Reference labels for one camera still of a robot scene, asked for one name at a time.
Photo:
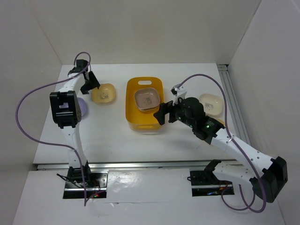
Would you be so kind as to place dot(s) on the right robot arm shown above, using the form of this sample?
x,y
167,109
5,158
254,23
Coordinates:
x,y
265,174

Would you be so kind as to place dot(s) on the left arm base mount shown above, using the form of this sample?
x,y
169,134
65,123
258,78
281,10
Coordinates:
x,y
96,188

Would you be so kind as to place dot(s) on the cream plate far right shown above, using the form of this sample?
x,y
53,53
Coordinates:
x,y
213,105

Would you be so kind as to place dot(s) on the yellow panda plate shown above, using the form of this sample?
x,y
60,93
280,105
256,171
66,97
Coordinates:
x,y
104,94
221,121

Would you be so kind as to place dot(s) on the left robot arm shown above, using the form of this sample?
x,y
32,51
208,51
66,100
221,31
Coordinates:
x,y
66,113

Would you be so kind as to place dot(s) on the yellow plastic bin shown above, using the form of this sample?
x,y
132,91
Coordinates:
x,y
142,120

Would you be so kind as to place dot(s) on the pink panda plate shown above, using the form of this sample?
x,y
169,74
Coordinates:
x,y
147,99

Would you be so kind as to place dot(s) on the aluminium rail right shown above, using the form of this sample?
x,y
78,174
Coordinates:
x,y
232,103

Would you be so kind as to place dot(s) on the aluminium rail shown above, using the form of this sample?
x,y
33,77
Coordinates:
x,y
137,165
232,103

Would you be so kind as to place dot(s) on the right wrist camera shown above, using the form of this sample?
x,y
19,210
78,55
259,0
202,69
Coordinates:
x,y
179,92

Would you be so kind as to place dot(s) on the aluminium rail front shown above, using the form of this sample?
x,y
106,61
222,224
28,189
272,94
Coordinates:
x,y
137,165

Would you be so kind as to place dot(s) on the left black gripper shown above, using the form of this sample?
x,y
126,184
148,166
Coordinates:
x,y
93,84

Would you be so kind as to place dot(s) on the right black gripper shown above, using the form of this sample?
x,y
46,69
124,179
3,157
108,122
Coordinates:
x,y
165,108

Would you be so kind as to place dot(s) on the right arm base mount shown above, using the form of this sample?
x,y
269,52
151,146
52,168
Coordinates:
x,y
203,184

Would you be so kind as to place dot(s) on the purple plate left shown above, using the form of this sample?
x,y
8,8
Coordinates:
x,y
83,107

